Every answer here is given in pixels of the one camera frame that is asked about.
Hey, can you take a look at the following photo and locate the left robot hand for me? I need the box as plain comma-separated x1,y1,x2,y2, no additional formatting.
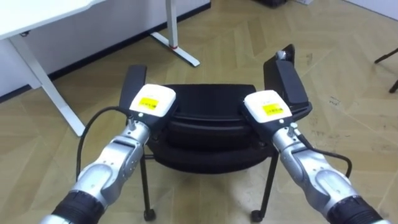
129,83,180,131

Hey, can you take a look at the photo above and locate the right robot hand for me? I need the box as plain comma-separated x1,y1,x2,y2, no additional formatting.
239,90,294,142

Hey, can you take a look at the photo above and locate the black office chair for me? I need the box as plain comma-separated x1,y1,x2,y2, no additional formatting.
119,44,313,223

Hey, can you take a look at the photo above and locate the dark object on floor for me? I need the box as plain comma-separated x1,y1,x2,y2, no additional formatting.
252,0,289,9

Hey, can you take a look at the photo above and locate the white desk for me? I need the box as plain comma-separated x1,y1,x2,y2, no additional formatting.
0,0,201,138

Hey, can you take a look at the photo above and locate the black chair base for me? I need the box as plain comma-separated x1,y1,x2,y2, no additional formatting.
374,47,398,94

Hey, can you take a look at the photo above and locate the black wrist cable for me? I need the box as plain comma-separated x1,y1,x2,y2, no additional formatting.
75,106,135,183
292,123,353,179

